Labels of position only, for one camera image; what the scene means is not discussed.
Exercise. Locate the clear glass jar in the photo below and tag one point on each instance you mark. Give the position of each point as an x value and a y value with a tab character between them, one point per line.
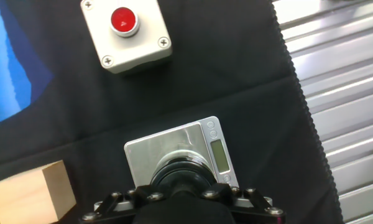
183	155

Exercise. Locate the black jar lid with knob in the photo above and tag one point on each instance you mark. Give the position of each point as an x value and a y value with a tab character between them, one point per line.
183	179

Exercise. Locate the white box with red button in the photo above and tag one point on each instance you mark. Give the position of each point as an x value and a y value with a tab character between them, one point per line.
130	49

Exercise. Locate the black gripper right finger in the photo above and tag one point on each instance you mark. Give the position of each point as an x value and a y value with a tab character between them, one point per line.
255	202

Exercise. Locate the light wooden cube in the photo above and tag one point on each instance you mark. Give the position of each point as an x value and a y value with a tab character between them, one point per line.
21	196

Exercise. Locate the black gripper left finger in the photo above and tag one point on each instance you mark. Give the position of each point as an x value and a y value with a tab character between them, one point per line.
124	199

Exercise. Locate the silver digital scale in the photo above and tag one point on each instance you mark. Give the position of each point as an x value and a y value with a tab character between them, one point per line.
146	155

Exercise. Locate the black cloth with blue print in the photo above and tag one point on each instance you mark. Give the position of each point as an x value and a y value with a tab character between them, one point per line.
205	93

